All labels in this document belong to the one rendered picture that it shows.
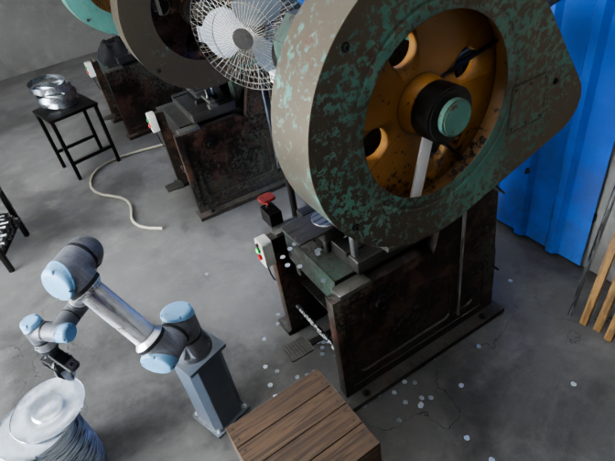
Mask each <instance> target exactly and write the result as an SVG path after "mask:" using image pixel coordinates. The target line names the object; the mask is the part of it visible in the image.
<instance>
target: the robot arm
mask: <svg viewBox="0 0 615 461"><path fill-rule="evenodd" d="M103 254H104V251H103V246H102V244H101V243H100V242H99V241H98V240H97V239H95V238H93V237H91V236H79V237H76V238H74V239H72V240H71V241H69V242H68V243H67V244H66V246H65V247H64V248H63V249H62V250H61V251H60V252H59V254H58V255H57V256H56V257H55V258H54V259H53V260H52V261H51V262H49V264H48V265H47V267H46V268H45V270H44V271H43V272H42V275H41V280H42V283H43V285H44V287H45V289H46V290H47V291H48V292H49V293H50V294H51V295H53V296H54V297H56V298H59V300H63V301H67V300H68V303H67V304H66V306H65V307H64V308H63V309H62V311H61V312H60V313H59V315H58V316H57V317H56V319H55V320H54V321H46V320H43V319H42V317H40V315H38V314H31V315H28V316H26V317H24V318H23V320H22V321H21V322H20V328H21V330H22V331H23V334H24V335H26V337H27V338H28V340H29V341H30V342H31V344H32V345H33V346H34V347H35V351H38V352H39V353H40V355H41V356H43V357H42V358H41V359H40V361H41V362H42V364H43V365H44V366H45V364H46V366H45V368H47V369H49V370H53V372H54V375H55V376H56V377H58V378H60V379H63V380H65V381H74V380H75V378H76V369H77V368H78V367H79V366H80V363H79V362H78V361H77V360H76V359H75V358H73V357H72V355H71V354H69V353H68V352H64V350H62V349H60V348H59V343H70V342H71V341H73V340H74V339H75V338H76V334H77V328H76V326H77V324H78V323H79V321H80V320H81V318H82V317H83V316H84V314H85V313H86V312H87V310H89V308H90V309H91V310H92V311H93V312H95V313H96V314H97V315H98V316H100V317H101V318H102V319H104V320H105V321H106V322H107V323H109V324H110V325H111V326H112V327H114V328H115V329H116V330H118V331H119V332H120V333H121V334H123V335H124V336H125V337H126V338H128V339H129V340H130V341H132V342H133V343H134V344H135V345H136V352H137V353H139V354H140V355H141V356H142V357H141V360H140V362H141V364H142V366H143V367H144V368H146V369H147V370H151V371H153V372H156V373H169V372H171V371H172V370H173V369H174V368H175V367H176V365H177V363H181V364H184V365H191V364H195V363H198V362H200V361H202V360H203V359H205V358H206V357H207V356H208V355H209V353H210V351H211V348H212V342H211V339H210V336H209V335H208V334H207V333H206V332H205V331H204V330H203V329H202V328H201V327H200V323H199V321H198V319H197V317H196V314H195V310H194V309H193V308H192V306H191V304H189V303H188V302H184V301H177V302H174V303H172V304H169V305H167V306H165V307H164V308H163V309H162V311H161V313H160V318H161V320H162V323H161V325H153V324H151V323H150V322H149V321H148V320H147V319H145V318H144V317H143V316H142V315H140V314H139V313H138V312H137V311H136V310H134V309H133V308H132V307H131V306H130V305H128V304H127V303H126V302H125V301H124V300H123V299H122V298H121V297H120V296H118V295H117V294H116V293H115V292H113V291H112V290H111V289H110V288H109V287H107V286H106V285H105V284H104V283H102V282H101V275H100V274H99V273H98V272H97V268H98V267H99V266H100V265H101V264H102V261H103ZM42 359H43V360H42ZM44 363H45V364H44ZM68 372H69V373H70V374H71V376H70V375H69V373H68Z"/></svg>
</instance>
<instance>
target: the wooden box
mask: <svg viewBox="0 0 615 461"><path fill-rule="evenodd" d="M225 430H226V432H227V434H228V436H229V437H230V439H231V441H232V444H233V447H234V449H235V451H236V453H237V455H238V457H239V459H240V461H382V453H381V447H380V445H381V443H380V441H379V440H378V439H377V438H376V437H375V436H374V434H373V433H372V432H371V431H370V430H369V428H368V427H367V426H366V425H365V424H364V423H363V422H362V420H361V419H360V418H359V417H358V415H357V414H356V413H355V412H354V411H353V410H352V408H351V407H350V406H349V405H348V404H347V403H346V402H345V401H344V400H343V399H342V398H341V397H340V395H339V394H338V393H337V392H336V391H335V389H334V388H333V387H332V386H331V385H330V384H329V382H328V381H327V380H326V379H325V378H324V376H323V375H322V374H321V373H320V372H319V371H318V369H315V370H313V371H312V372H310V373H309V374H308V375H307V376H305V377H304V378H302V379H301V380H299V381H297V382H295V383H294V384H292V385H291V386H289V387H288V388H286V389H285V390H283V391H281V392H280V393H278V394H277V395H276V396H275V397H273V398H272V399H270V400H268V401H267V402H265V403H263V404H262V405H260V406H259V407H257V408H256V409H254V410H253V411H251V412H250V413H248V414H246V415H245V416H244V417H242V418H241V419H239V420H238V421H236V422H235V423H233V424H231V425H230V426H228V427H227V428H225Z"/></svg>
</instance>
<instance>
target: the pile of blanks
mask: <svg viewBox="0 0 615 461"><path fill-rule="evenodd" d="M105 458H106V451H105V449H104V444H103V442H102V441H101V440H100V438H99V436H98V435H97V434H96V433H95V432H94V430H93V429H92V427H91V426H90V425H89V424H88V423H87V421H86V420H85V419H84V418H83V417H82V415H81V413H79V415H78V416H77V418H76V419H75V420H74V421H73V422H72V423H71V424H70V425H69V427H68V429H67V431H66V432H65V434H64V435H63V436H62V437H61V438H60V439H59V441H58V442H57V443H56V444H54V445H53V446H52V447H51V448H50V449H49V450H48V451H47V452H45V453H44V454H42V455H41V456H38V457H37V456H35V458H34V459H31V460H29V461H105Z"/></svg>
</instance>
